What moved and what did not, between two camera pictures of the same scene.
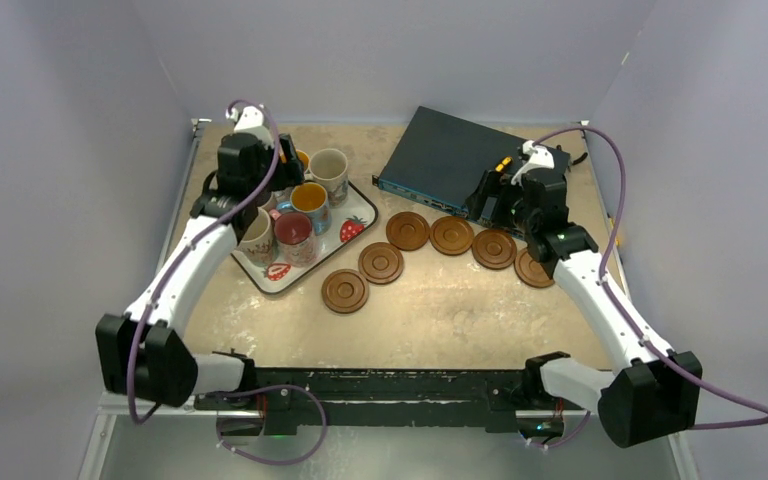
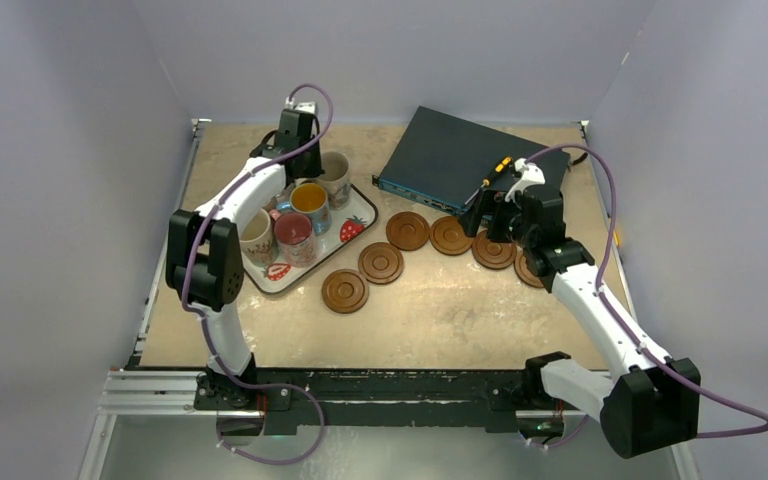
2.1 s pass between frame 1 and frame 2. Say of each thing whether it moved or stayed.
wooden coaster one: stayed
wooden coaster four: stayed
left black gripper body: moved
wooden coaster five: stayed
